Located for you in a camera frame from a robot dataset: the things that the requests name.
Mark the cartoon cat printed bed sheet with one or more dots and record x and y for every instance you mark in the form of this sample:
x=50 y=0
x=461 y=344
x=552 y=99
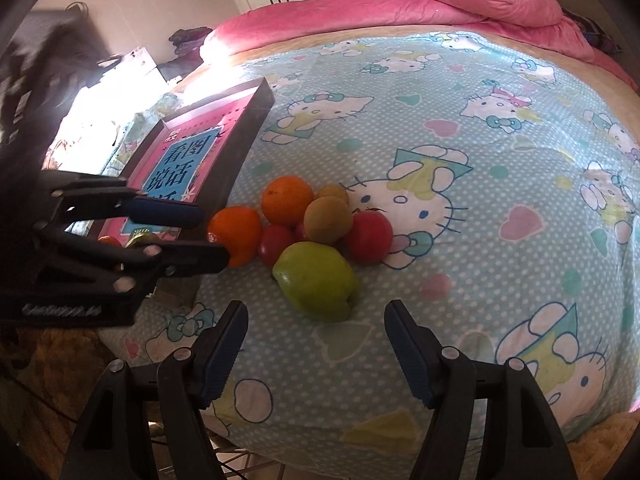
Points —
x=450 y=160

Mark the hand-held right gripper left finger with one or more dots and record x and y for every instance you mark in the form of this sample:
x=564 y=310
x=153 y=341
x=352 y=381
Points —
x=222 y=355

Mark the orange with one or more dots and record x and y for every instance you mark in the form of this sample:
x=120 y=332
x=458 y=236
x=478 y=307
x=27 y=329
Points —
x=237 y=235
x=109 y=241
x=286 y=200

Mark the dark brown box tray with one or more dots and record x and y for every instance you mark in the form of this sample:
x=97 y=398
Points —
x=240 y=145

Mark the large red apple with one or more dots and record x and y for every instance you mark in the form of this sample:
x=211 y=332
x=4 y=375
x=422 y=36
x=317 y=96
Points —
x=369 y=237

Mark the small red apple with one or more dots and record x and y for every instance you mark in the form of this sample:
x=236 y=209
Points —
x=274 y=245

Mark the dark patterned pillow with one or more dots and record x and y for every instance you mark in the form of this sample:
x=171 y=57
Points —
x=597 y=35

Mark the pink book with blue label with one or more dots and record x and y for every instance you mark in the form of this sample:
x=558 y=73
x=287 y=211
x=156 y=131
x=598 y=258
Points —
x=230 y=120

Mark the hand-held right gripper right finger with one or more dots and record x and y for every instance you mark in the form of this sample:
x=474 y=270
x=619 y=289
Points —
x=410 y=355

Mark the green apple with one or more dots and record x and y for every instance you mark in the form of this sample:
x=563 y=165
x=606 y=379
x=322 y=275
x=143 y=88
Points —
x=316 y=281
x=141 y=238

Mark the small brown kiwi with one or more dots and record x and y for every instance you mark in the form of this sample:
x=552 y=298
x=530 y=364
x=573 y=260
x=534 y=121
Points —
x=334 y=193

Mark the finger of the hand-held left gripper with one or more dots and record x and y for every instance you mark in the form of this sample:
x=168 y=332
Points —
x=195 y=257
x=165 y=211

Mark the pile of folded clothes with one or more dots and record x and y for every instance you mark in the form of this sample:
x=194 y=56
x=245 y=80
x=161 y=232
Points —
x=187 y=37

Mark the small yellow-brown fruit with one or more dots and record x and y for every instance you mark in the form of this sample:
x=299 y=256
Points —
x=327 y=220

